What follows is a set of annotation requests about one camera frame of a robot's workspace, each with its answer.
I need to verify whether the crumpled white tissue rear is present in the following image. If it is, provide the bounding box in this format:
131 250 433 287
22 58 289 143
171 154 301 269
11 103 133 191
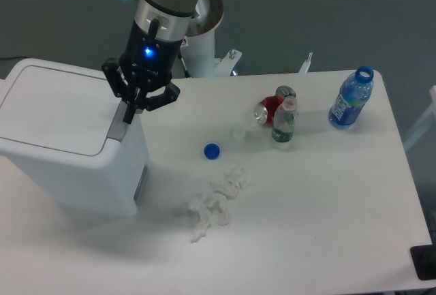
209 161 249 200

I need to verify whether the black device at table edge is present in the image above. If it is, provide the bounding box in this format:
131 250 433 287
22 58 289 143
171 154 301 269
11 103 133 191
410 245 436 281

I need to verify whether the blue plastic drink bottle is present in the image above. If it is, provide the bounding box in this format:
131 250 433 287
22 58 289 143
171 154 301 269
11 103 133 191
328 65 374 130

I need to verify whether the crumpled white tissue front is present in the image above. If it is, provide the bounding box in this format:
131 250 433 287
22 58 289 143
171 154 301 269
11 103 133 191
187 189 233 243

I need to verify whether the crushed red soda can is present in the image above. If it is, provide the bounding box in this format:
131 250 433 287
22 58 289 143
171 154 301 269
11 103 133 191
254 85 296 125

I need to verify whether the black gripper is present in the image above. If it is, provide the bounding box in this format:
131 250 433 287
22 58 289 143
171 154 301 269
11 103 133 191
102 23 181 124

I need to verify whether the small clear green-label bottle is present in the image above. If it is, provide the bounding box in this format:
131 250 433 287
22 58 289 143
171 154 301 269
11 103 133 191
271 95 298 144

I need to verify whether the white push-lid trash can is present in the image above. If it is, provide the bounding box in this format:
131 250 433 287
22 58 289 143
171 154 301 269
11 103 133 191
1 59 151 217

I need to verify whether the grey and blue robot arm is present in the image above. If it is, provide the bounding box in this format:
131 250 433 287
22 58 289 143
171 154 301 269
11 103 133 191
102 0 198 124

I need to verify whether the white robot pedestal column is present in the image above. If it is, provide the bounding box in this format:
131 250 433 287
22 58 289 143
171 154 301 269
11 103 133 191
172 0 242 78

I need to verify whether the white frame at right edge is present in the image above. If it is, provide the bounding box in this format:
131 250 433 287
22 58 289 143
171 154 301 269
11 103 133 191
403 85 435 152

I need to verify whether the blue bottle cap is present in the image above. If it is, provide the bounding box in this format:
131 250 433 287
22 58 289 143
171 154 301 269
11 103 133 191
204 143 221 160

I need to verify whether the crumpled white tissue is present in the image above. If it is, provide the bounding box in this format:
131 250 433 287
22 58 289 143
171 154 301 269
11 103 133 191
209 161 249 200
187 189 233 243

